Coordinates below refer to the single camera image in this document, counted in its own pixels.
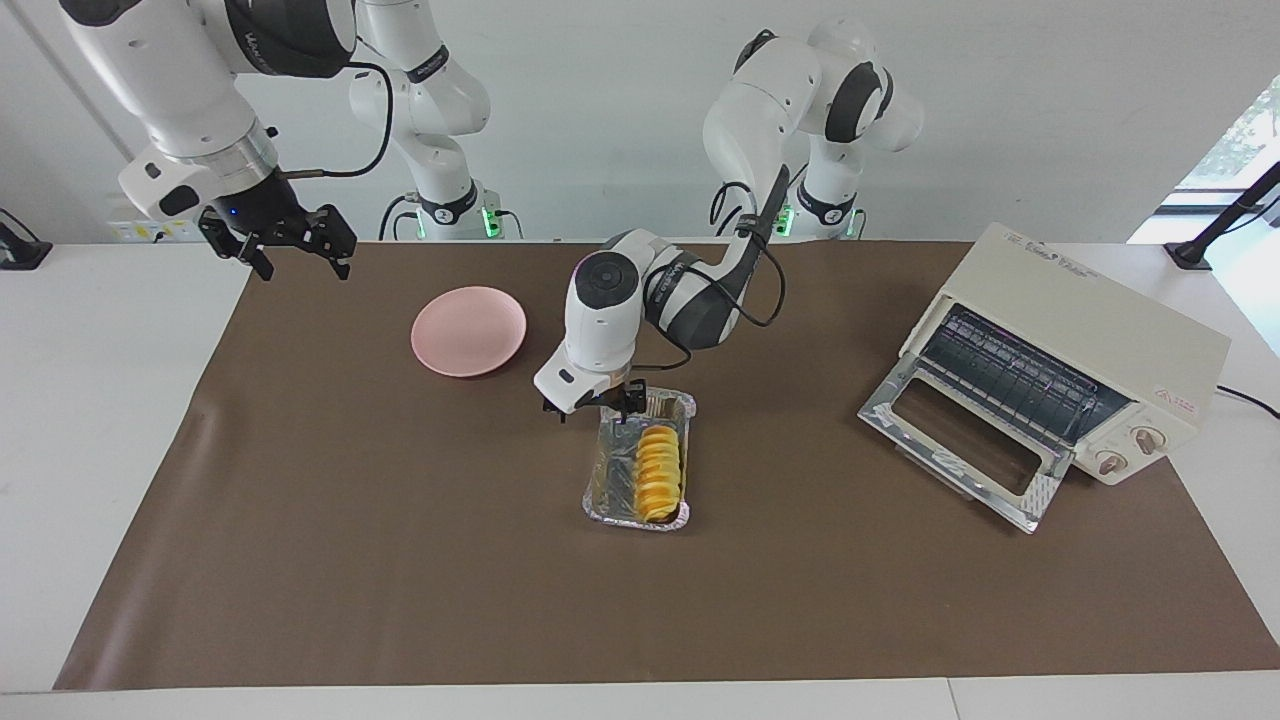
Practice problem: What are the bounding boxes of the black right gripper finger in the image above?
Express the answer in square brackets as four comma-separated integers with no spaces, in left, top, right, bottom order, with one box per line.
[197,209,274,282]
[304,204,359,281]

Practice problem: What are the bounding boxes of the sliced yellow bread loaf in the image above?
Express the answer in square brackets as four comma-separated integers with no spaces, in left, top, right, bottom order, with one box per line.
[634,424,687,524]

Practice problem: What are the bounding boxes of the aluminium foil tray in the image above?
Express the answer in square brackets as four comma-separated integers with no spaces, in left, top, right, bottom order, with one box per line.
[582,388,698,532]

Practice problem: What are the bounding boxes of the cream white toaster oven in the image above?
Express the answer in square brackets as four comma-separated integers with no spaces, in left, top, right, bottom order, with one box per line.
[898,222,1233,488]

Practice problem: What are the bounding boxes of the pink round plate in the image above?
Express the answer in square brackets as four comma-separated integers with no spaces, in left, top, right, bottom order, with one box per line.
[410,285,528,379]

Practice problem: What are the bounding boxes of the brown table mat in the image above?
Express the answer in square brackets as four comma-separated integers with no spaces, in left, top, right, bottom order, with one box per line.
[52,238,1280,693]

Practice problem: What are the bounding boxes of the black clamp stand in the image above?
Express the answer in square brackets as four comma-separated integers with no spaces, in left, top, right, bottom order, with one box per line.
[1164,160,1280,271]

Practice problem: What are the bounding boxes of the white wall socket box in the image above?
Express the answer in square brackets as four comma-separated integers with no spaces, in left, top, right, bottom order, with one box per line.
[108,205,206,243]

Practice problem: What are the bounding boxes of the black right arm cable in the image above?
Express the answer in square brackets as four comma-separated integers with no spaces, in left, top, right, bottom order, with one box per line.
[277,60,395,181]

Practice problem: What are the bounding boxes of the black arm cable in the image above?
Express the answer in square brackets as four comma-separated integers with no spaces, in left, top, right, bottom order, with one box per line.
[277,60,395,181]
[640,165,791,367]

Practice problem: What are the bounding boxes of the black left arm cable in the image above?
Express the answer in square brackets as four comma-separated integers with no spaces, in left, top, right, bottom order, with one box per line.
[640,165,791,367]

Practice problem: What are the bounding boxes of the black desk mount foot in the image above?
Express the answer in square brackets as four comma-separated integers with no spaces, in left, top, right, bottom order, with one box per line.
[0,208,53,271]

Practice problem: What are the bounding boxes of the dark oven wire rack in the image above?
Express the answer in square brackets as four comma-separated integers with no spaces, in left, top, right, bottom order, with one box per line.
[920,305,1131,447]

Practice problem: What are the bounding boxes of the glass oven door metal frame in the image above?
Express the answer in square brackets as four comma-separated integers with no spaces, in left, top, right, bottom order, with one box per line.
[857,352,1077,535]

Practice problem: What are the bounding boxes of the black oven power cord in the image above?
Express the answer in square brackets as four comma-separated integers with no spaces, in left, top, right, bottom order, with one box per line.
[1214,384,1280,421]

